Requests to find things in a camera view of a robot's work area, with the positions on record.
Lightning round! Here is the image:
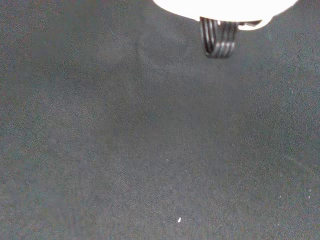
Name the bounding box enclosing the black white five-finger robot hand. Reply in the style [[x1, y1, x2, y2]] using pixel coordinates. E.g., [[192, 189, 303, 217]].
[[152, 0, 300, 59]]

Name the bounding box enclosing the black bench cloth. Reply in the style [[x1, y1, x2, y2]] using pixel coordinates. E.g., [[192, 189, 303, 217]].
[[0, 0, 320, 240]]

